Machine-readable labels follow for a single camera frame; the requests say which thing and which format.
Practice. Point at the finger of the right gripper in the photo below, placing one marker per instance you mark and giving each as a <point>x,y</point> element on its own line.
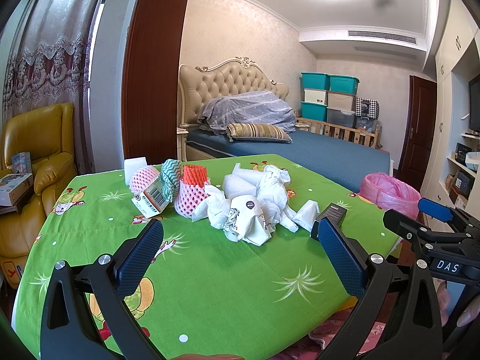
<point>412,230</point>
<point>437,209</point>

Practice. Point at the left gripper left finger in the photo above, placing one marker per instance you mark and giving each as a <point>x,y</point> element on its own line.
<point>68,329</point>

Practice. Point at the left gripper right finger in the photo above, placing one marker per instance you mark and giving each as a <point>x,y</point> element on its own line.
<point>413,330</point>

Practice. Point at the white tissue pile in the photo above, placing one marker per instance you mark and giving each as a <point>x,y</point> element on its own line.
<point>249,205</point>

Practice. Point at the medicine box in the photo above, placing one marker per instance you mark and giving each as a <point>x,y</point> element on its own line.
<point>152,201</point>

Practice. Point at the pink white foam net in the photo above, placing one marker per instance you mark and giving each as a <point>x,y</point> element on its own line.
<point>143,178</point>

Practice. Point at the teal striped cloth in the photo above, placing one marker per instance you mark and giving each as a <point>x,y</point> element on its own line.
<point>170,174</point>

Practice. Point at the orange white foam net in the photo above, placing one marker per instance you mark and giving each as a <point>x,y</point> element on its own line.
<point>191,190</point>

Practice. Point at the white foam sheet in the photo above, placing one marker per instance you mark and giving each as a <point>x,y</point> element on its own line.
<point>306,215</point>

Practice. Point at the pink lined trash bin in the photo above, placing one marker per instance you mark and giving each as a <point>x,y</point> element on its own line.
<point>388,193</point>

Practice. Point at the person's right hand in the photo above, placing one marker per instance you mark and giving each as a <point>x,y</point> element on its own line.
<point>460,320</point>

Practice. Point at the black safe box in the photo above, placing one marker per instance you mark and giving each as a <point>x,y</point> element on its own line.
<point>463,183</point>

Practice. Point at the dark wooden door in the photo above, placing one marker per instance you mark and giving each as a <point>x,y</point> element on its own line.
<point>419,133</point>

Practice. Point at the small black box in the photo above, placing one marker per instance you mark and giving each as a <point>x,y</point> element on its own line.
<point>335,213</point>

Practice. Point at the blue mattress bed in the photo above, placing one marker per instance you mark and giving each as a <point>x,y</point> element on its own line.
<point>343,162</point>

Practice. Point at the grey clear storage box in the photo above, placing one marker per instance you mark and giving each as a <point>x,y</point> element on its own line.
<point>340,117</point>

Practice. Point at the houndstooth bag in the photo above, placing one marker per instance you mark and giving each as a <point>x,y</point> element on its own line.
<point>367,108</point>

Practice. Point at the black television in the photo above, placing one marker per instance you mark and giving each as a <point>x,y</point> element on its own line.
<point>474,104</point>

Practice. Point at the beige storage box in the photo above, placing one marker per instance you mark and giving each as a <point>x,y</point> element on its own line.
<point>341,101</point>

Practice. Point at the teal storage box lower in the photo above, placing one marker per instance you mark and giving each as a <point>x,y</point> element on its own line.
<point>314,111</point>

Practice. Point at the teal storage box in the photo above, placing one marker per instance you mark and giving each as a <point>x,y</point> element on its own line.
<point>314,111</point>
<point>315,80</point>
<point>344,84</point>

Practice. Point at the teal storage box upper right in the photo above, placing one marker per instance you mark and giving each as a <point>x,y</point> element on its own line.
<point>344,84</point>

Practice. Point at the box on armchair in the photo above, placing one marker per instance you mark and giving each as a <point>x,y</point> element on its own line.
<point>13,187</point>

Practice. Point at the white storage box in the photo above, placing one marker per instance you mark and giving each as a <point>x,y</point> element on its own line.
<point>317,96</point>

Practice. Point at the teal storage box upper left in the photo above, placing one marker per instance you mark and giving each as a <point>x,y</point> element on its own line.
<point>315,80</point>

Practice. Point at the green cartoon tablecloth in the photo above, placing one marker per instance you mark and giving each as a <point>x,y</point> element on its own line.
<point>203,293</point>

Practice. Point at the striped pillow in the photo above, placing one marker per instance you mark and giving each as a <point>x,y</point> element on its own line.
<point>256,132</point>

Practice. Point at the lavender folded duvet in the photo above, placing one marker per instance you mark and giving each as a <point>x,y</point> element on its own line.
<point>256,107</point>

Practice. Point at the yellow leather armchair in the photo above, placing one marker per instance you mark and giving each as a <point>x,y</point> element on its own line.
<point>37,163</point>

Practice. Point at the white nightstand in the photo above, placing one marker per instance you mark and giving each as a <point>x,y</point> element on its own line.
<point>181,135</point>

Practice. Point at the beige tufted headboard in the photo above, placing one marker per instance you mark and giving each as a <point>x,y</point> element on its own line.
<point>237,75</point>

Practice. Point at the lace curtain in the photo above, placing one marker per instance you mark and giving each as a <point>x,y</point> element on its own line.
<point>49,62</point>

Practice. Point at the wooden crib rail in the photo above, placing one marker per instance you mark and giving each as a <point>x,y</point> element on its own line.
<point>355,135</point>

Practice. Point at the white wall cabinet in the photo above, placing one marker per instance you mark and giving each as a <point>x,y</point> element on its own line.
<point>456,62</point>

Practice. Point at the dark wood door frame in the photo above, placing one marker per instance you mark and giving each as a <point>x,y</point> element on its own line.
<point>149,80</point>

